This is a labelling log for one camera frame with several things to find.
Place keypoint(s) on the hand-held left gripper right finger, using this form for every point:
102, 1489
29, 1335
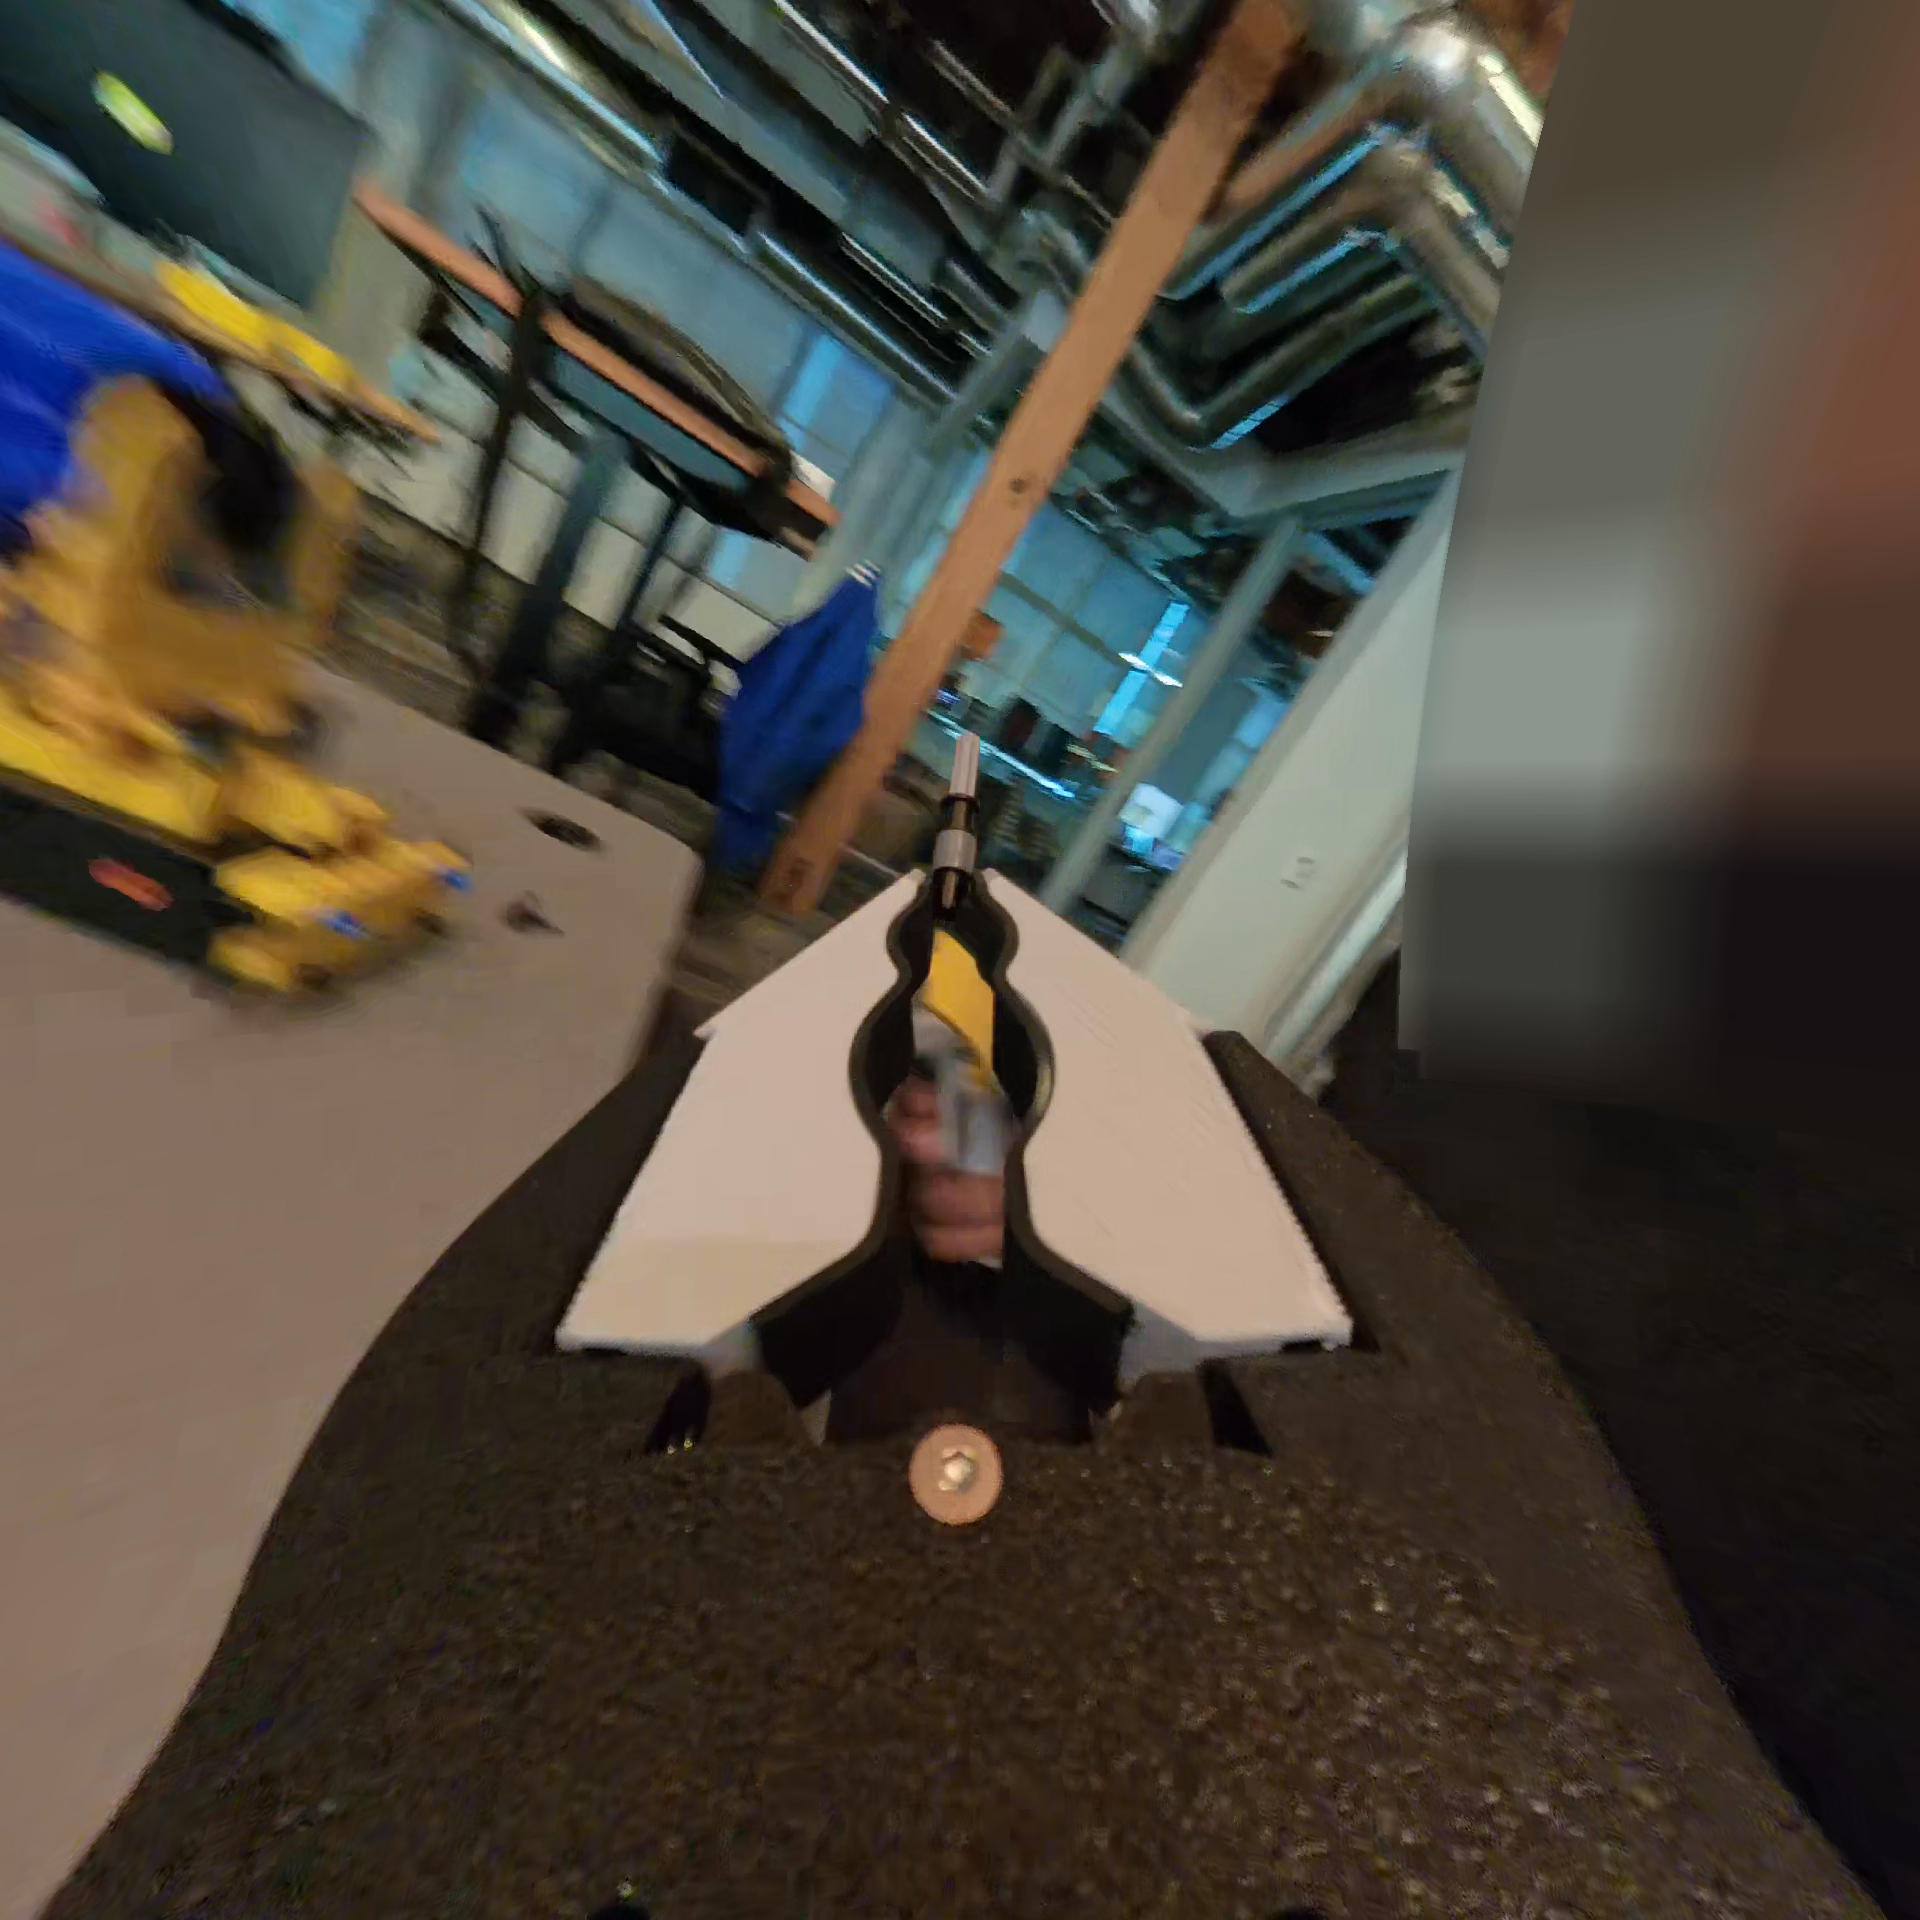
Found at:
1172, 1172

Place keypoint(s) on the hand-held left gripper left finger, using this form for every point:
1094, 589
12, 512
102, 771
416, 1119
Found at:
721, 1172

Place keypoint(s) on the yellow curved toy panel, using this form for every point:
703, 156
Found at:
960, 997

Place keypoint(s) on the yellow toy brick vehicle model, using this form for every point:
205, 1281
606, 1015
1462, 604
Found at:
165, 720

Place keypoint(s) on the person's right forearm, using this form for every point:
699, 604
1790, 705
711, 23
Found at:
1725, 1425

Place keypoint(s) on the person's right hand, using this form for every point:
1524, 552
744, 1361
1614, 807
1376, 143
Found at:
944, 1214

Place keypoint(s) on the blue jacket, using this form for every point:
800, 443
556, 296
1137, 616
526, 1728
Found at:
797, 720

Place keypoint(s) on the black desk with wooden top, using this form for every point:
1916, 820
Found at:
600, 375

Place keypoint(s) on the metal ventilation ducts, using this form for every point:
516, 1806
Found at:
1350, 225

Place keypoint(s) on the blue storage bin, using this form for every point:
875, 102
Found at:
77, 347

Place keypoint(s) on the black monitor with yellow sticker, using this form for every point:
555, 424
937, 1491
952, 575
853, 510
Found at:
181, 135

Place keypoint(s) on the wooden post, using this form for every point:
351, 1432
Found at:
1037, 436

